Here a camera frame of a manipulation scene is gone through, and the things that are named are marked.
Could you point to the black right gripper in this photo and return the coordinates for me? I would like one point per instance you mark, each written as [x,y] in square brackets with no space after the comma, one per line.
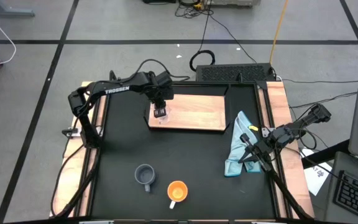
[261,146]

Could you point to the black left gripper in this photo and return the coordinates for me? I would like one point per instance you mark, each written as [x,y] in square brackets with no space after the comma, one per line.
[160,95]

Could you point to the small clear glass cup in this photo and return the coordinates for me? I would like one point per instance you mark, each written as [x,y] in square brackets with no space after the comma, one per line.
[167,117]

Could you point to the grey mug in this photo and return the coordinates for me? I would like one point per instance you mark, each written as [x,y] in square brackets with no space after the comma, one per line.
[145,174]

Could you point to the orange and white mug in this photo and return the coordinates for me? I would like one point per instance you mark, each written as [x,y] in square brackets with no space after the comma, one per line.
[177,191]

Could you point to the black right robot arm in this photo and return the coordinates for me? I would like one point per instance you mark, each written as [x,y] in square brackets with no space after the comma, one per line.
[303,124]

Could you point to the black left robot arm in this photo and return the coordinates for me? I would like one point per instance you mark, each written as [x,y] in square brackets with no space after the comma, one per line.
[117,88]

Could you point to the light blue cloth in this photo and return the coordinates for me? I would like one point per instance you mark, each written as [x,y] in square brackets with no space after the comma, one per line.
[236,149]

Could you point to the small yellow tag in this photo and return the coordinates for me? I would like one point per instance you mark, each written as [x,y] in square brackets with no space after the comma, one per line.
[254,127]

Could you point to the white paper sheet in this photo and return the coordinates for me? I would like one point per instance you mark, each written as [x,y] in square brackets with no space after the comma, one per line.
[317,179]

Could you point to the black desk leg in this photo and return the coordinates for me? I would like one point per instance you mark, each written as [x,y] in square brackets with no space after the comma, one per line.
[325,155]

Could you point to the black perforated computer case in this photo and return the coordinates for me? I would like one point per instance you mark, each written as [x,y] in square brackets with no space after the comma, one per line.
[232,73]

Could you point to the grey desk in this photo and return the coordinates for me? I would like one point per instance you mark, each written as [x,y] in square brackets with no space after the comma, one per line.
[332,202]

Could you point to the black keyboard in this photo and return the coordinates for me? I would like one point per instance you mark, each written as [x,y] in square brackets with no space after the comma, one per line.
[357,196]

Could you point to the grey box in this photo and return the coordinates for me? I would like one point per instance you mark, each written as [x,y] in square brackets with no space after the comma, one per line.
[235,2]

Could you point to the grey metal floor stand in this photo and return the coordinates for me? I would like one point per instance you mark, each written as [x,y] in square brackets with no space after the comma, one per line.
[5,13]

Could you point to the wooden shelf with black frame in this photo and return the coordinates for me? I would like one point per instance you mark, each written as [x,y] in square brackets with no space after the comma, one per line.
[197,112]

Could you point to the black metal rig frame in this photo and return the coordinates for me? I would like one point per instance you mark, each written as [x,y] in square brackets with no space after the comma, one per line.
[204,83]

